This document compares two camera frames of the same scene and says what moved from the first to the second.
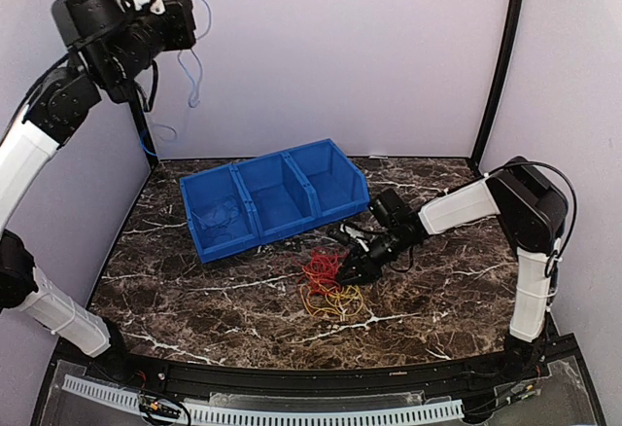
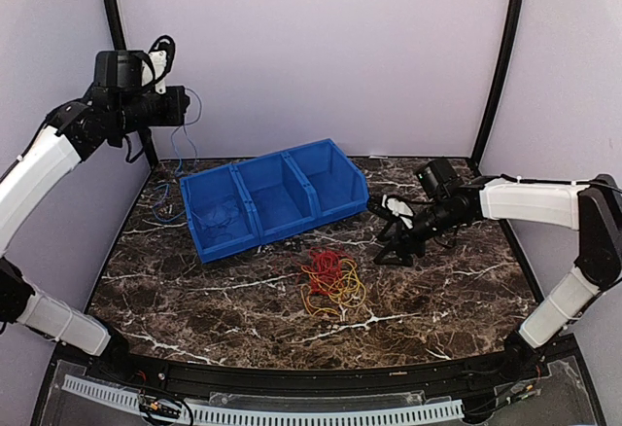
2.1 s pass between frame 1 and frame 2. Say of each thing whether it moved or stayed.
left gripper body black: moved
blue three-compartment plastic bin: stayed
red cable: stayed
